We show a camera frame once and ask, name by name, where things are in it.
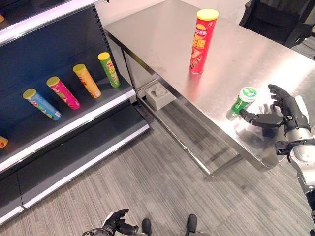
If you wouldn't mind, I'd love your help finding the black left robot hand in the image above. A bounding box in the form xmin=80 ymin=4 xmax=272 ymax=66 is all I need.
xmin=101 ymin=208 xmax=139 ymax=236

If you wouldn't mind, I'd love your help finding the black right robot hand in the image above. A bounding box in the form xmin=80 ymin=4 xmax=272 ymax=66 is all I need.
xmin=239 ymin=84 xmax=312 ymax=134

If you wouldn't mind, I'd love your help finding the green gum bottle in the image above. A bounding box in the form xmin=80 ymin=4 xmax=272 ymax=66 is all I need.
xmin=226 ymin=87 xmax=258 ymax=121

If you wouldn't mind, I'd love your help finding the dark left robot foot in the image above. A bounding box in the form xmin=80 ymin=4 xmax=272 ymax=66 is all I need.
xmin=141 ymin=218 xmax=152 ymax=236

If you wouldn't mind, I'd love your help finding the dark robot foot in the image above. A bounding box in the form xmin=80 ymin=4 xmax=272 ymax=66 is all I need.
xmin=141 ymin=218 xmax=152 ymax=236
xmin=186 ymin=214 xmax=198 ymax=236

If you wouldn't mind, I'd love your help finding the stainless steel table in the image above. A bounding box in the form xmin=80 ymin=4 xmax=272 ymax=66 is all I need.
xmin=104 ymin=0 xmax=315 ymax=176

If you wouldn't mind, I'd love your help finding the dark right robot foot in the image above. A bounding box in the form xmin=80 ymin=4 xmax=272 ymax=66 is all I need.
xmin=186 ymin=214 xmax=198 ymax=236

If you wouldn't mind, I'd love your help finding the black office chair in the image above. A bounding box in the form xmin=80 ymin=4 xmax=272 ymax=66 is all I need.
xmin=239 ymin=0 xmax=315 ymax=49

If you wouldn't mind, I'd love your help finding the red chips can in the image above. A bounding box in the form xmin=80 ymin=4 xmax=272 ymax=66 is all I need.
xmin=189 ymin=8 xmax=220 ymax=75

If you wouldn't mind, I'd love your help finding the grey tissue box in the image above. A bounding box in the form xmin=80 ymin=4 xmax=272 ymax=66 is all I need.
xmin=144 ymin=82 xmax=177 ymax=111

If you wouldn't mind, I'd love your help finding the dark retail shelf unit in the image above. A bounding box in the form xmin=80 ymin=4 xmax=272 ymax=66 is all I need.
xmin=0 ymin=0 xmax=150 ymax=226

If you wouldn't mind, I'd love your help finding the blue chips can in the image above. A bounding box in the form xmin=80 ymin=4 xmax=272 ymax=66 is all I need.
xmin=22 ymin=88 xmax=62 ymax=121

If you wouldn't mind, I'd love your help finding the pink chips can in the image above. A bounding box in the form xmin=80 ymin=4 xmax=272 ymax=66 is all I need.
xmin=46 ymin=76 xmax=81 ymax=110

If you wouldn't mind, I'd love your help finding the orange chips can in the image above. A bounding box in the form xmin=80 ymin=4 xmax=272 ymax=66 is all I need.
xmin=72 ymin=63 xmax=102 ymax=99

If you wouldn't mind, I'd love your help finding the green chips can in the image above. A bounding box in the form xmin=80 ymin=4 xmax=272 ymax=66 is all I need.
xmin=97 ymin=52 xmax=122 ymax=89

